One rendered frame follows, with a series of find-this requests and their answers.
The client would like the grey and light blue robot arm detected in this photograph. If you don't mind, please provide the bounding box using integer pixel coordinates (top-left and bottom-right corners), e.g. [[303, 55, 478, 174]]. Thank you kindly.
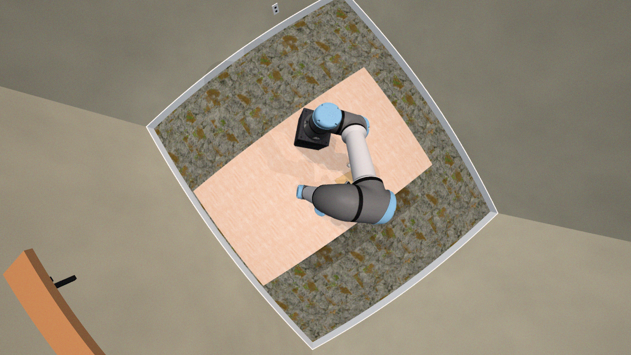
[[296, 103, 396, 224]]

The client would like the tan translucent mat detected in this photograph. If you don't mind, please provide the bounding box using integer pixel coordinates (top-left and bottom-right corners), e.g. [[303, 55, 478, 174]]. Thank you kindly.
[[335, 171, 353, 184]]

